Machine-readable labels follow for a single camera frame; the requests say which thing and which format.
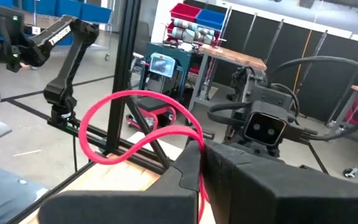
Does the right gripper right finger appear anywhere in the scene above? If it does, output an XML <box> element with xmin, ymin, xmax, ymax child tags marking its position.
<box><xmin>203</xmin><ymin>139</ymin><xmax>358</xmax><ymax>224</ymax></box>

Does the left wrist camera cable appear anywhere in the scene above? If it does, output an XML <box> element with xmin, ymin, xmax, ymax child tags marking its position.
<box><xmin>208</xmin><ymin>55</ymin><xmax>358</xmax><ymax>142</ymax></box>

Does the large blue storage bin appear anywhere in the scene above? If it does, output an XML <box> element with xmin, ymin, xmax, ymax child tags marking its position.
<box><xmin>56</xmin><ymin>0</ymin><xmax>83</xmax><ymax>18</ymax></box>
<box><xmin>80</xmin><ymin>2</ymin><xmax>113</xmax><ymax>24</ymax></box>

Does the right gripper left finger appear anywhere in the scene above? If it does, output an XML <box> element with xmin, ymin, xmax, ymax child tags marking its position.
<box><xmin>37</xmin><ymin>139</ymin><xmax>203</xmax><ymax>224</ymax></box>

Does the red black rolling stool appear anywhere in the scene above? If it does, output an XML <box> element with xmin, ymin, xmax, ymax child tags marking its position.
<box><xmin>126</xmin><ymin>96</ymin><xmax>178</xmax><ymax>130</ymax></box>

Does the yellow pole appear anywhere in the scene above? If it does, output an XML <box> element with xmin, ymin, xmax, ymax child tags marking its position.
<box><xmin>292</xmin><ymin>29</ymin><xmax>313</xmax><ymax>94</ymax></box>

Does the light blue screen device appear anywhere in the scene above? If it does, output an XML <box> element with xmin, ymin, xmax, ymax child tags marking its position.
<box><xmin>149</xmin><ymin>52</ymin><xmax>177</xmax><ymax>78</ymax></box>

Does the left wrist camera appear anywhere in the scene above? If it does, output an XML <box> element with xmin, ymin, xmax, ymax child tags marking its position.
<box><xmin>243</xmin><ymin>108</ymin><xmax>288</xmax><ymax>147</ymax></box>

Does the black aluminium rig frame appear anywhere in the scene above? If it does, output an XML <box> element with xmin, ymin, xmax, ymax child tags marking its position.
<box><xmin>6</xmin><ymin>0</ymin><xmax>217</xmax><ymax>224</ymax></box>

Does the small blue bin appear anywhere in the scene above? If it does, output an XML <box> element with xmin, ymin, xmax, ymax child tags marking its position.
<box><xmin>196</xmin><ymin>8</ymin><xmax>226</xmax><ymax>30</ymax></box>

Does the blue tool cart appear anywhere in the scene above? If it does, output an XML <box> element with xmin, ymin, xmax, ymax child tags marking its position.
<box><xmin>138</xmin><ymin>42</ymin><xmax>195</xmax><ymax>100</ymax></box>

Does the small red bin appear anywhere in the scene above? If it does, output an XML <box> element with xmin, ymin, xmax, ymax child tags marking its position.
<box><xmin>169</xmin><ymin>2</ymin><xmax>202</xmax><ymax>23</ymax></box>

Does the red rubber band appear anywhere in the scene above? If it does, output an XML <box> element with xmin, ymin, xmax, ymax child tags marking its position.
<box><xmin>78</xmin><ymin>89</ymin><xmax>210</xmax><ymax>224</ymax></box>

